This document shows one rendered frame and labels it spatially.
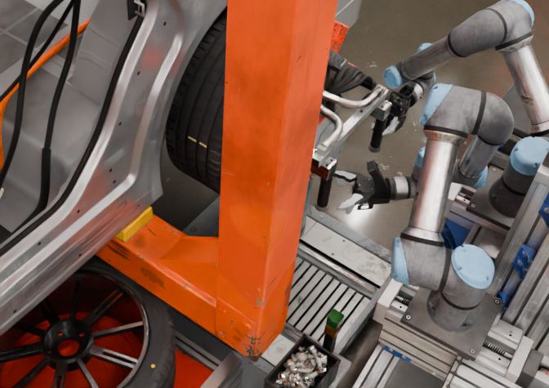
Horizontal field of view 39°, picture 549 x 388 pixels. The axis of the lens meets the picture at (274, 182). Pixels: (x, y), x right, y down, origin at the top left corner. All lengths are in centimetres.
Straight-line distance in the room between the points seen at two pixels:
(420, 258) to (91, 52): 112
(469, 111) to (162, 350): 115
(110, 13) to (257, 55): 88
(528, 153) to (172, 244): 111
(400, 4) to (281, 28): 332
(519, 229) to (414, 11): 272
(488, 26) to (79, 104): 123
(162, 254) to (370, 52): 227
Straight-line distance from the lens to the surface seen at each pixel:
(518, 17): 247
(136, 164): 229
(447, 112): 206
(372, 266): 322
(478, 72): 441
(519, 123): 363
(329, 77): 273
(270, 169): 173
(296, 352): 243
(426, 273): 206
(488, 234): 259
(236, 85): 164
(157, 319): 250
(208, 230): 307
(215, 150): 239
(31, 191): 246
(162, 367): 242
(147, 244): 245
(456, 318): 218
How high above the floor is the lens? 261
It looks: 47 degrees down
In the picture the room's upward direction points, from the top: 7 degrees clockwise
